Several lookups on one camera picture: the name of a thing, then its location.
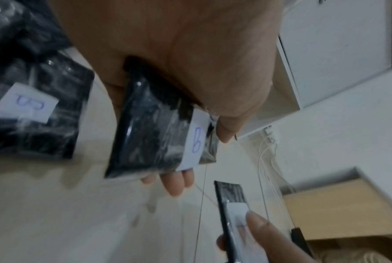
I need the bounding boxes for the person's left hand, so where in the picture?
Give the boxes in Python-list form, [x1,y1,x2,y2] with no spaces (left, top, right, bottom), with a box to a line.
[48,0,288,198]

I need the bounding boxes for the person's right hand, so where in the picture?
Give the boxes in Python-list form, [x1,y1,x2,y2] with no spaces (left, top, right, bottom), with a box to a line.
[216,211,314,263]

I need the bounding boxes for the black labelled plastic packet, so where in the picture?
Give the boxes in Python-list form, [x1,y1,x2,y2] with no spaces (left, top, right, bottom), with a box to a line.
[104,57,220,179]
[214,180,269,263]

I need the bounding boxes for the black rectangular object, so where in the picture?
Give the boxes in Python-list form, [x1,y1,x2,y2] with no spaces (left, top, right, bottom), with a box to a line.
[291,227,314,258]

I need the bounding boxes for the light wooden furniture panel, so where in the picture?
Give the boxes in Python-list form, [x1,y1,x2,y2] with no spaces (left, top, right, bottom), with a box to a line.
[281,166,392,241]

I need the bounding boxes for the beige fabric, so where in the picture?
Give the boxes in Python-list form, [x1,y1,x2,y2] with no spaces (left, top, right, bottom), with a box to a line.
[308,234,392,263]

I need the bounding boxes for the white power strip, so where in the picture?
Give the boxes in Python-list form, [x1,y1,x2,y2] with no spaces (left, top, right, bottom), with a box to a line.
[263,125,278,145]

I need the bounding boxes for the white cabinet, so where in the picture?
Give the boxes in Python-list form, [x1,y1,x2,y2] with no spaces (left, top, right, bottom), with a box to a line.
[238,0,392,138]

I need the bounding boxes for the pile of black packets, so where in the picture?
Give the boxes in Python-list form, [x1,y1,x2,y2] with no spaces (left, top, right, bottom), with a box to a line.
[0,0,96,160]

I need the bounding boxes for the white cable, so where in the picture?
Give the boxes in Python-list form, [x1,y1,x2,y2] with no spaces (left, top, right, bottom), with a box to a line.
[270,146,297,195]
[257,140,274,229]

